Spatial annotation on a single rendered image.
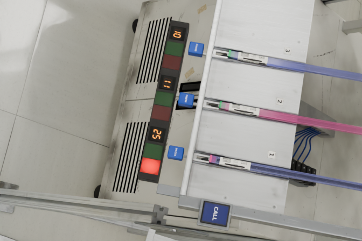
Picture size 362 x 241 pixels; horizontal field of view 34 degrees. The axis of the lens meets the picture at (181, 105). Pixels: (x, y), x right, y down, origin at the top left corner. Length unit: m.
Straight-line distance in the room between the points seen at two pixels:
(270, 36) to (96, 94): 0.82
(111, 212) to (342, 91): 0.86
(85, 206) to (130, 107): 0.53
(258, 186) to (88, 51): 0.92
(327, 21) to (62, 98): 0.82
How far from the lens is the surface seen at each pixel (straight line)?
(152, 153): 1.18
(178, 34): 1.25
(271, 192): 1.17
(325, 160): 1.76
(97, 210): 1.35
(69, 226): 1.88
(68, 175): 1.86
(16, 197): 1.66
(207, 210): 1.11
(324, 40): 1.79
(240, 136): 1.18
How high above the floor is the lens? 1.52
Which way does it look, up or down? 44 degrees down
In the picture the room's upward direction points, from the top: 86 degrees clockwise
